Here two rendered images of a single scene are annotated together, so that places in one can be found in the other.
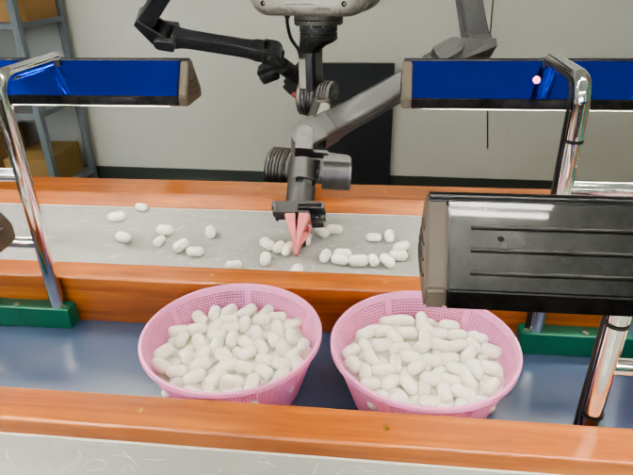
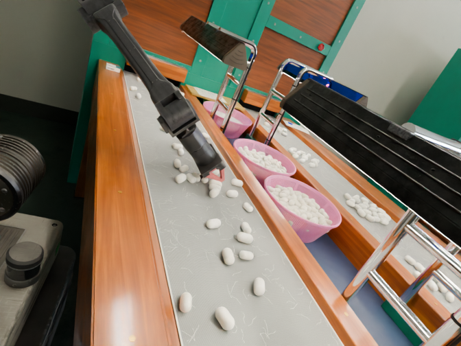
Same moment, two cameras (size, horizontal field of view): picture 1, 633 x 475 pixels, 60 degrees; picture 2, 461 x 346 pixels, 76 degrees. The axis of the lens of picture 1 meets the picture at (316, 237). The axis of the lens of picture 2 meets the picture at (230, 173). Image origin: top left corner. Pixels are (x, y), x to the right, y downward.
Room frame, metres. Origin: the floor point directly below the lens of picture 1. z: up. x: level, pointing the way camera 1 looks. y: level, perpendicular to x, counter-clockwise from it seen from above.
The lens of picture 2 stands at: (1.40, 0.65, 1.14)
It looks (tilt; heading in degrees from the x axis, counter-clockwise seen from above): 24 degrees down; 231
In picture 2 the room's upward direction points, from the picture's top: 25 degrees clockwise
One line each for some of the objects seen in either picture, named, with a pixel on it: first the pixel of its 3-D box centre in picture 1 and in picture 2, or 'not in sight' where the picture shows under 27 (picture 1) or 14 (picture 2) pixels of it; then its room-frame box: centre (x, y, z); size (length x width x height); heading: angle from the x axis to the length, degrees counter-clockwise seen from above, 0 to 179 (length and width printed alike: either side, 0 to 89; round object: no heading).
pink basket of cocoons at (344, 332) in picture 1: (421, 367); (260, 165); (0.63, -0.15, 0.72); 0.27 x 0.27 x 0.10
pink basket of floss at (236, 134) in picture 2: not in sight; (224, 121); (0.58, -0.59, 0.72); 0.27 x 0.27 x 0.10
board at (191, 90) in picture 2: not in sight; (215, 97); (0.56, -0.80, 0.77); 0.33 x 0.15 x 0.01; 173
